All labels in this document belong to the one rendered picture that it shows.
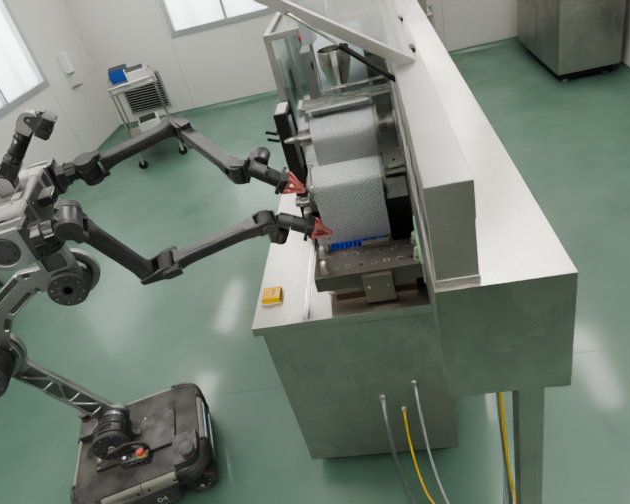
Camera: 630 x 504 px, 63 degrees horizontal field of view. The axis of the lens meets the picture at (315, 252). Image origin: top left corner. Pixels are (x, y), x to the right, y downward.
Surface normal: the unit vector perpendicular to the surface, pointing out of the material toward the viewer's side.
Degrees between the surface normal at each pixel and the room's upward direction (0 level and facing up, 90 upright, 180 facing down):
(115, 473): 0
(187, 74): 90
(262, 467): 0
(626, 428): 0
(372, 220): 90
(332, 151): 92
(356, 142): 92
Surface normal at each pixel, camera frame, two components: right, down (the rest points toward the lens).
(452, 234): -0.06, 0.57
